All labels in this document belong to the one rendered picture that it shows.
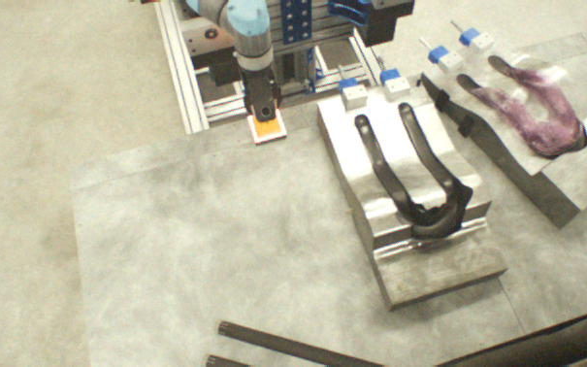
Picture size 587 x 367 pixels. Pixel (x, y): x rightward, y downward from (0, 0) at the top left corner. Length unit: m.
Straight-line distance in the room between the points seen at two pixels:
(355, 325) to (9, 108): 2.04
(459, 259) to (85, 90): 1.95
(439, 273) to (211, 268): 0.49
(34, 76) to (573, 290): 2.40
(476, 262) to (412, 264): 0.13
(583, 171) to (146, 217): 0.98
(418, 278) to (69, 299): 1.44
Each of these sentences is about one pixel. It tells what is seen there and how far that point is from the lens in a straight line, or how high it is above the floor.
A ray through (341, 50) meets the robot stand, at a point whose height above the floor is 0.21.
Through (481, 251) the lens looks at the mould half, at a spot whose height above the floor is 0.86.
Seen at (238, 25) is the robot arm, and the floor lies 1.18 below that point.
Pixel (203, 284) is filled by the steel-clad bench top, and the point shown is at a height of 0.80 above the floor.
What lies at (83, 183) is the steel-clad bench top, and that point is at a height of 0.80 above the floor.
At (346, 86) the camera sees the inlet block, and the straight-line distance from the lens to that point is 1.25.
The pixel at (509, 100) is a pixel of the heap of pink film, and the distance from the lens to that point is 1.28.
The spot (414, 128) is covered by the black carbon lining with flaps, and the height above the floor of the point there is 0.88.
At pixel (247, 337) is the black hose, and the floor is 0.84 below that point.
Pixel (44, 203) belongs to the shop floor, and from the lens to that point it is 2.37.
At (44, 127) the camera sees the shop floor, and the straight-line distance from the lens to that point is 2.57.
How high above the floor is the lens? 1.89
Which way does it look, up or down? 64 degrees down
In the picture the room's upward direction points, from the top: 3 degrees counter-clockwise
